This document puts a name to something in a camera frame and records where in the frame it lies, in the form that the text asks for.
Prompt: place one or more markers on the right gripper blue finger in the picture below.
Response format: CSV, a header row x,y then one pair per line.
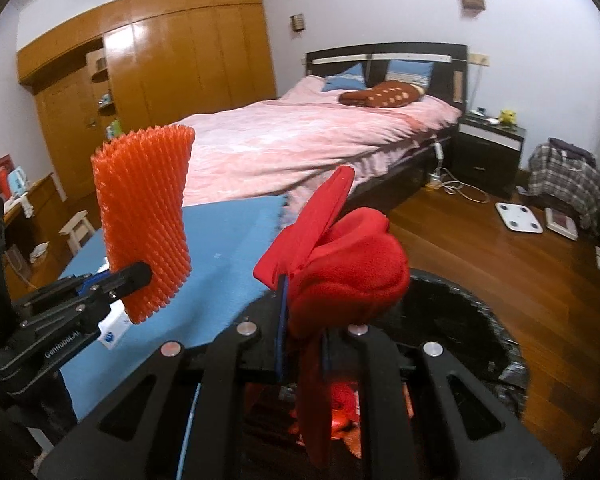
x,y
279,341

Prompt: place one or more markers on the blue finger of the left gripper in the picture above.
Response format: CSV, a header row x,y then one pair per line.
x,y
123,283
91,280

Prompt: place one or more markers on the white medicine box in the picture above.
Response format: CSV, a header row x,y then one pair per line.
x,y
114,326

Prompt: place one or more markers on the red cloth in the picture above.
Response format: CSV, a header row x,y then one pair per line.
x,y
342,270

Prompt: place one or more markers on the orange foam fruit net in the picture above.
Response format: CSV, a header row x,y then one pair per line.
x,y
139,181

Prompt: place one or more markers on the black trash bin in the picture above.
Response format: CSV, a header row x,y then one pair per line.
x,y
433,309

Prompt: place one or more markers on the small white wooden stool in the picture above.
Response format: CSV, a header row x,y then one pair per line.
x,y
77,230

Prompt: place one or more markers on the wooden desk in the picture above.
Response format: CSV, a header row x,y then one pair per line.
x,y
36,253

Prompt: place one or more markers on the blue table cloth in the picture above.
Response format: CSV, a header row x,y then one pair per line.
x,y
225,241

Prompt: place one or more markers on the red toy in bin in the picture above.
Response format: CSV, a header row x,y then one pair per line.
x,y
346,416

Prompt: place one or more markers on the light blue kettle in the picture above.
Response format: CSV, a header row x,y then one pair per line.
x,y
17,182

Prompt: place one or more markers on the pink bed quilt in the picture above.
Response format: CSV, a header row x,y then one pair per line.
x,y
291,145

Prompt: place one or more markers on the wooden wardrobe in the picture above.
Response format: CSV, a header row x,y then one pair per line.
x,y
132,64

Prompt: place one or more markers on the brown dotted pillow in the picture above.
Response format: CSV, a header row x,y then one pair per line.
x,y
387,94

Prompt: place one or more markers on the blue pillow left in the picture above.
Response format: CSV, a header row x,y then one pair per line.
x,y
352,78

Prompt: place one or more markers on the blue pillow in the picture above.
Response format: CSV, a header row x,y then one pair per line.
x,y
352,78
416,73

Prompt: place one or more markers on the white bathroom scale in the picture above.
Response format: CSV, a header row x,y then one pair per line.
x,y
518,218

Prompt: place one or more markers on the black bedside table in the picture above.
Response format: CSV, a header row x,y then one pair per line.
x,y
487,155

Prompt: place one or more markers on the blue pillow right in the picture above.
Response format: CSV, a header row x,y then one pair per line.
x,y
416,73

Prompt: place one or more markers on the black bed headboard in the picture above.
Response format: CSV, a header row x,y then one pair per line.
x,y
449,65

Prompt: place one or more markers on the yellow plush toy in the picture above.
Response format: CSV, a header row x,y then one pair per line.
x,y
507,118

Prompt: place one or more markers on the plaid bag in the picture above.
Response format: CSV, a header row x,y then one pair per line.
x,y
563,171

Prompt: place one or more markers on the left wall lamp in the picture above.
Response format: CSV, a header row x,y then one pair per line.
x,y
297,23

